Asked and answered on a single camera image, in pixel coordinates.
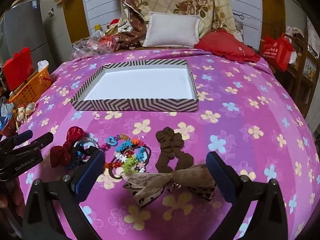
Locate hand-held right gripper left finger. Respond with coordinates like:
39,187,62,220
22,151,105,240

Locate small red basket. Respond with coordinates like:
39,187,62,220
0,115,19,137

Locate red bow scrunchie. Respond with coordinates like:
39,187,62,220
50,127,84,168

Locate orange plastic basket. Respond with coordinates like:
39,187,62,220
9,67,52,105

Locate clear plastic bags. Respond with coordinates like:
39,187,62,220
72,30,120,58

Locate black scrunchie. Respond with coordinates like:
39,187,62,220
66,146,100,169

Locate white pillow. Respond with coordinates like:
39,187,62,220
142,11,202,48

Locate red paper bag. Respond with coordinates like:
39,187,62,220
2,47,34,90

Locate brown elastic hair tie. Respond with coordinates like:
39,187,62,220
107,146,153,180

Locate gold round ornaments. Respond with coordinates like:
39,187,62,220
14,102,35,124

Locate brown floral blanket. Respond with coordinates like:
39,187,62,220
104,0,150,50

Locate brown scrunchie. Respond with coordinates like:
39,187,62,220
155,127,194,173

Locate blue bead bracelet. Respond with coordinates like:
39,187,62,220
115,140,147,159

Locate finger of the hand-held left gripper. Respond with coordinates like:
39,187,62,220
14,132,54,155
0,130,33,148

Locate silver woven bracelet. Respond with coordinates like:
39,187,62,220
74,137,100,160

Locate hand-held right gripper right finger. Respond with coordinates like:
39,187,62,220
205,151,295,240

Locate leopard print bow hair clip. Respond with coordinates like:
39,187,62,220
123,160,217,208

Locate red shopping bag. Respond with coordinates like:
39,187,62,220
260,33,293,72

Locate multicolour flower bead bracelet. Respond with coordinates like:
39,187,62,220
116,152,148,175

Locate wooden shelf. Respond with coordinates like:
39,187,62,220
285,25,320,120

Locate cream floral quilt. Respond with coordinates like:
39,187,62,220
127,0,244,43

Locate striped cardboard box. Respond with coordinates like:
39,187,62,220
70,59,199,112

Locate grey refrigerator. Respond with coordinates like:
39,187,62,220
0,0,50,63

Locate purple floral bedsheet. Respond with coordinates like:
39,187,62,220
19,47,320,240

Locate colourful plastic chain bracelet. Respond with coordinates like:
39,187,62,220
101,133,140,170

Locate red ruffled pillow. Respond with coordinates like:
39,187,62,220
194,30,262,63

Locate blue plastic wrapper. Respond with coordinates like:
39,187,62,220
0,97,14,117

